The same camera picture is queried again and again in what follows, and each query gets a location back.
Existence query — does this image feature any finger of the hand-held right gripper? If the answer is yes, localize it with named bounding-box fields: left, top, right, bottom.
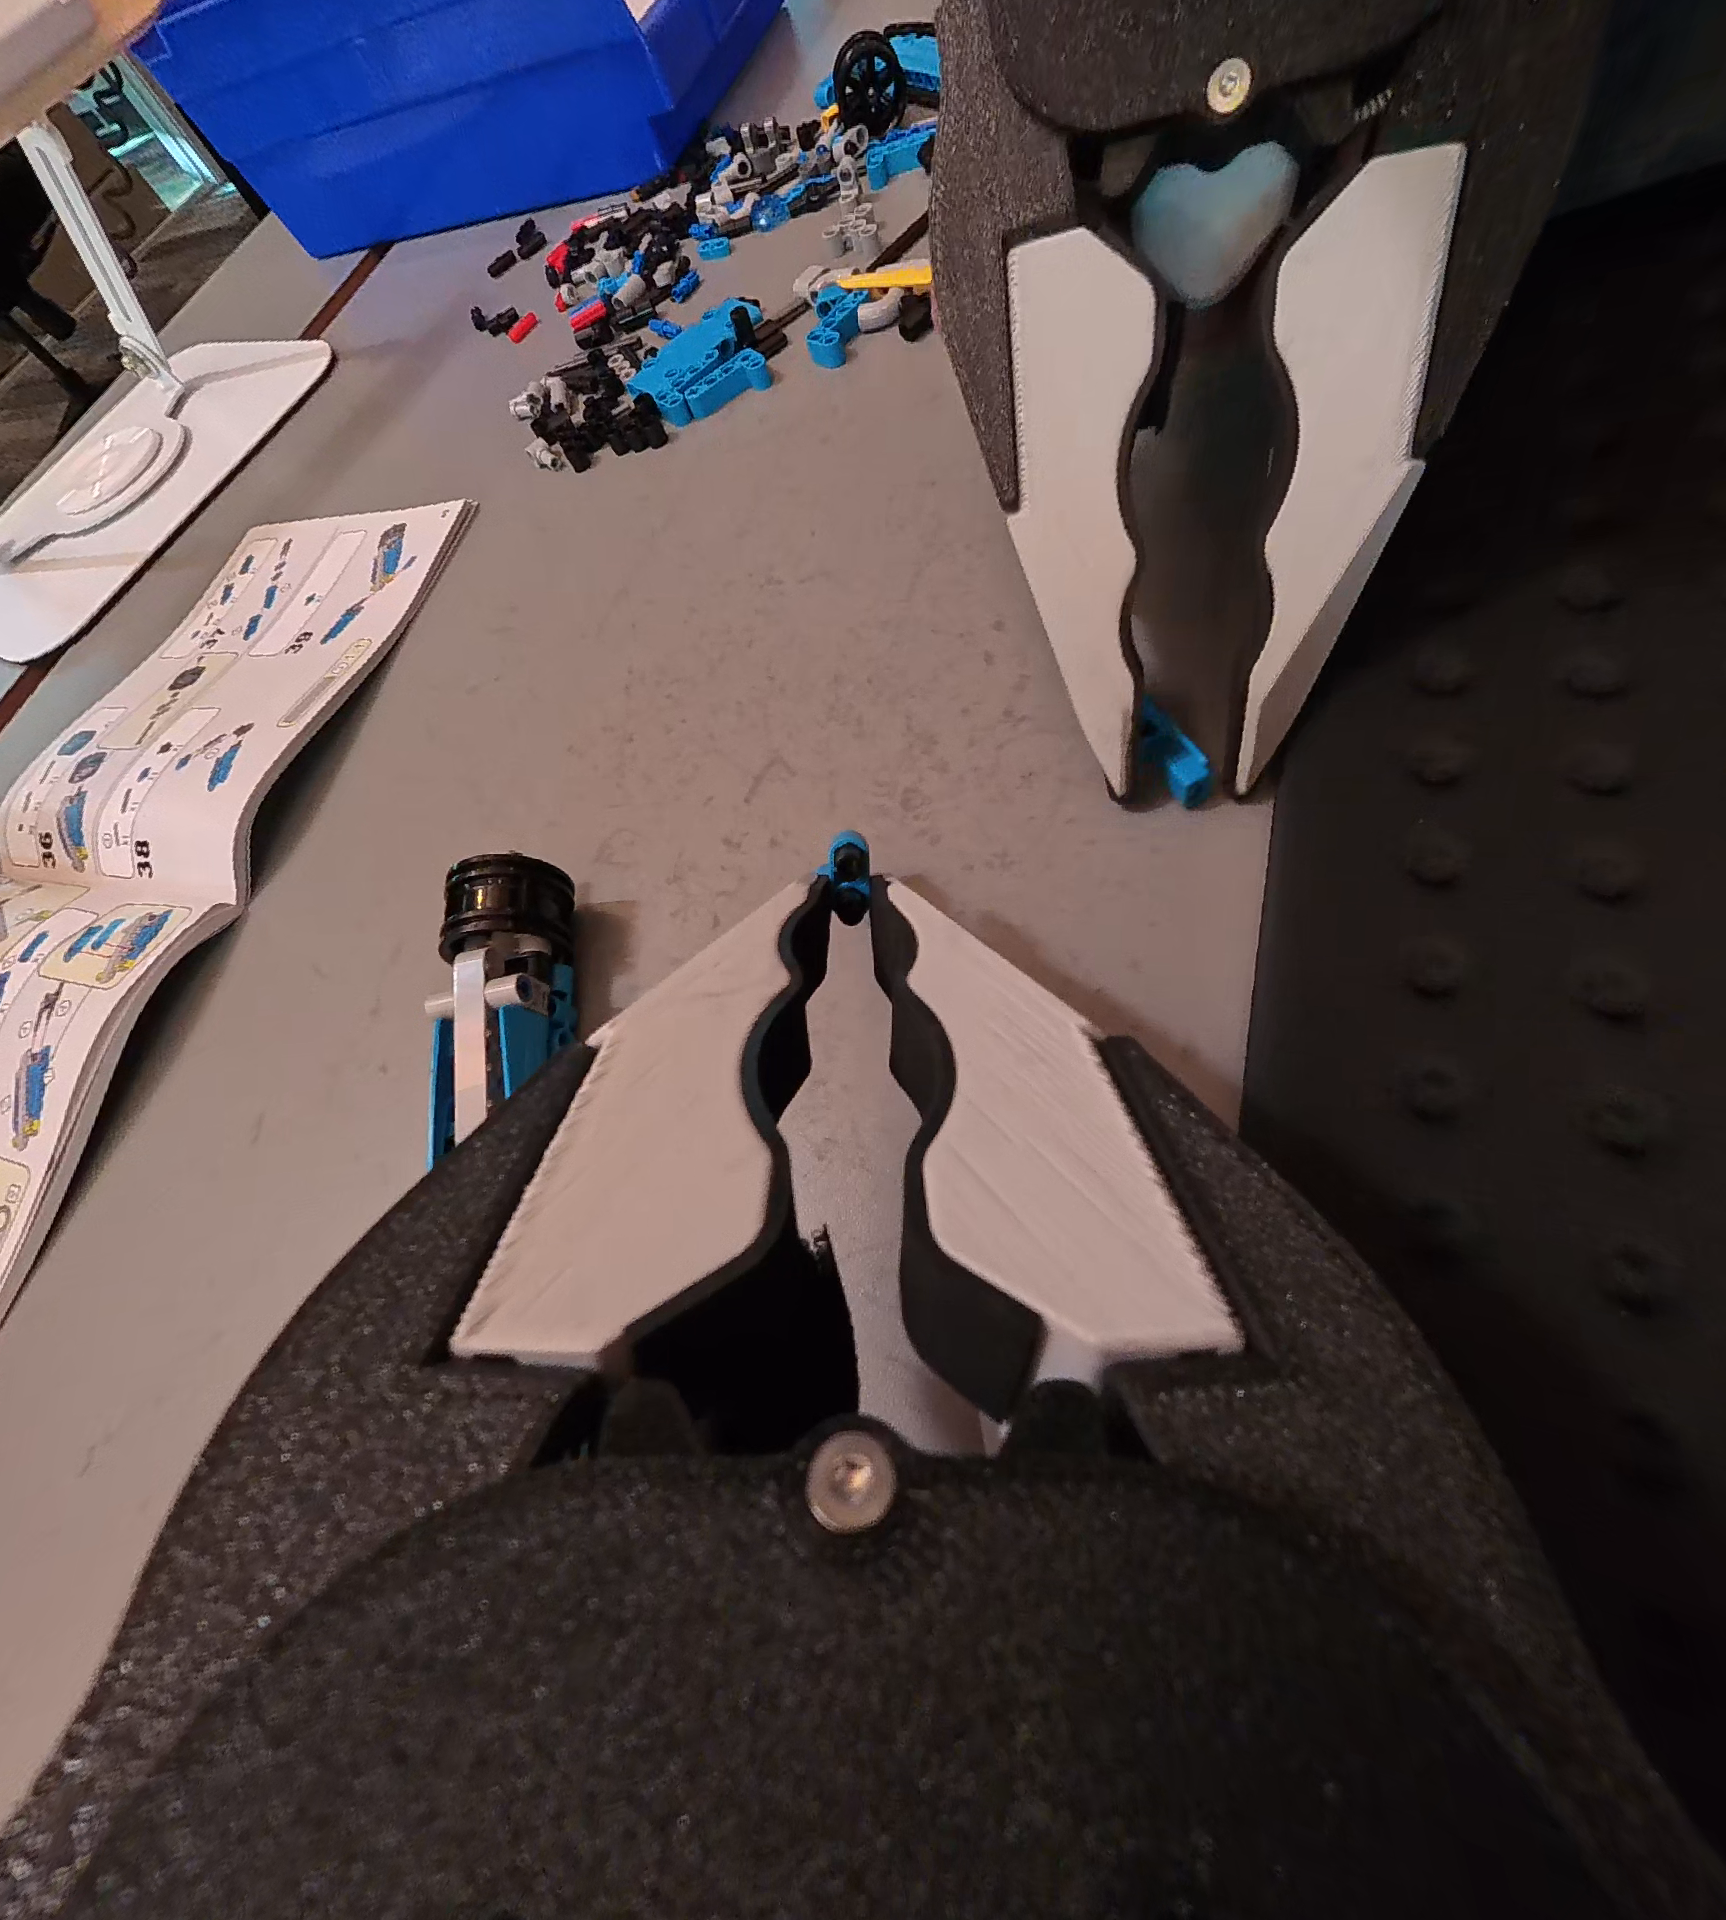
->
left=1225, top=139, right=1471, bottom=800
left=1001, top=224, right=1171, bottom=805

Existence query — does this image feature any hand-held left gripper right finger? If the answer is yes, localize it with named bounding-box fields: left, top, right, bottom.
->
left=870, top=879, right=1247, bottom=1425

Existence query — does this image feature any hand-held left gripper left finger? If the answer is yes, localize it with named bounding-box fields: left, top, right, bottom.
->
left=446, top=877, right=831, bottom=1374

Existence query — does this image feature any blue toy brick beam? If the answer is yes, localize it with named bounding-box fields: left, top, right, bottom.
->
left=1135, top=694, right=1215, bottom=814

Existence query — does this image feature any white desk lamp stand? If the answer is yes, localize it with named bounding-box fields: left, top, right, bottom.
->
left=0, top=0, right=338, bottom=666

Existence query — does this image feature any black toy wheel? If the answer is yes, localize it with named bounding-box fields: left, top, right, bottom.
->
left=828, top=30, right=909, bottom=132

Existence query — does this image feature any blue brick assembly with wheel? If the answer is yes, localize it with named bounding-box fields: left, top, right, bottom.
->
left=421, top=853, right=583, bottom=1177

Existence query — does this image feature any pile of small brick parts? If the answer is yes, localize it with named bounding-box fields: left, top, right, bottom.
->
left=465, top=30, right=943, bottom=481

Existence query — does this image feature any black studded floor mat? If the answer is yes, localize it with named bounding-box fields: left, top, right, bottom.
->
left=1233, top=187, right=1726, bottom=1920

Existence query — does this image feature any blue plastic bin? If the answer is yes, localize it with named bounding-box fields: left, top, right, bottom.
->
left=128, top=0, right=789, bottom=262

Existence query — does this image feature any open instruction booklet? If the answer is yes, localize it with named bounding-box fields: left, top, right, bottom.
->
left=0, top=498, right=477, bottom=1489

